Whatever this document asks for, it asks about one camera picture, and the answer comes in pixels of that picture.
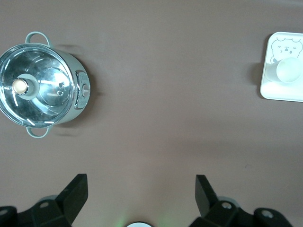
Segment glass pot lid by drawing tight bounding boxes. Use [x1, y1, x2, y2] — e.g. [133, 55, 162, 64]
[0, 44, 80, 127]

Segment white plastic cup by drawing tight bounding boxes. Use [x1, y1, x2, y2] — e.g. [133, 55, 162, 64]
[266, 58, 303, 83]

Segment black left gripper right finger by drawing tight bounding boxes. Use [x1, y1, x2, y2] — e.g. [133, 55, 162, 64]
[189, 174, 293, 227]

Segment white bear print tray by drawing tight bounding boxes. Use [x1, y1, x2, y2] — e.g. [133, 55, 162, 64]
[259, 32, 303, 103]

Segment pale green electric pot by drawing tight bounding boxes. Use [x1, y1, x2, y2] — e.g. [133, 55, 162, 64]
[0, 32, 91, 139]

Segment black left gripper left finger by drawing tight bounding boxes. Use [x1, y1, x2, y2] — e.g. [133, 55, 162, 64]
[0, 174, 89, 227]

